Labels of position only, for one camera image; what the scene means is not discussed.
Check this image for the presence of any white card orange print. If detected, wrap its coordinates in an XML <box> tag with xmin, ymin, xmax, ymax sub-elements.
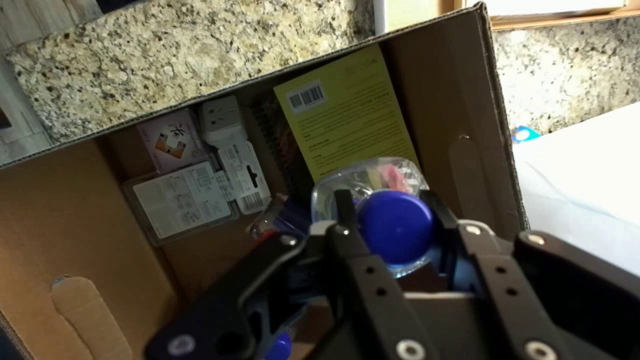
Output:
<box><xmin>139</xmin><ymin>107</ymin><xmax>208</xmax><ymax>174</ymax></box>

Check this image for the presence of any white blister pack item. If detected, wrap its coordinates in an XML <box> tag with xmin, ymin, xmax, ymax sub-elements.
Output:
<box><xmin>198</xmin><ymin>95</ymin><xmax>274</xmax><ymax>216</ymax></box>

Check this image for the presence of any white printed label sheet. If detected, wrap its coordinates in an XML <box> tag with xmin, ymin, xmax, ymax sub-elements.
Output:
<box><xmin>129</xmin><ymin>157</ymin><xmax>237</xmax><ymax>243</ymax></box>

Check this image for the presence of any colourful tube blue cap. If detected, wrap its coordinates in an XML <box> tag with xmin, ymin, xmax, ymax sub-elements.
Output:
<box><xmin>510</xmin><ymin>122</ymin><xmax>544</xmax><ymax>145</ymax></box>

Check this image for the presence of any yellow green printed leaflet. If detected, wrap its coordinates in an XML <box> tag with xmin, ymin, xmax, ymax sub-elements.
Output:
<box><xmin>272</xmin><ymin>41</ymin><xmax>422</xmax><ymax>183</ymax></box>

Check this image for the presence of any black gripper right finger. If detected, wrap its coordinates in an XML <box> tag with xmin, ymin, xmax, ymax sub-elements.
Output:
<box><xmin>426</xmin><ymin>190</ymin><xmax>576</xmax><ymax>360</ymax></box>

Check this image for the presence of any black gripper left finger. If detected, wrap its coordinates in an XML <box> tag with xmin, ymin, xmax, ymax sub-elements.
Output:
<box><xmin>325</xmin><ymin>187</ymin><xmax>440</xmax><ymax>360</ymax></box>

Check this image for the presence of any wooden dining chair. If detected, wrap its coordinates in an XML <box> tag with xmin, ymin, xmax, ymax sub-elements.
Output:
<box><xmin>439</xmin><ymin>0</ymin><xmax>640</xmax><ymax>32</ymax></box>

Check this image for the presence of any white cardboard storage box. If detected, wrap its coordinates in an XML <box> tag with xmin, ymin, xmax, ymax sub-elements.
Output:
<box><xmin>0</xmin><ymin>2</ymin><xmax>528</xmax><ymax>360</ymax></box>

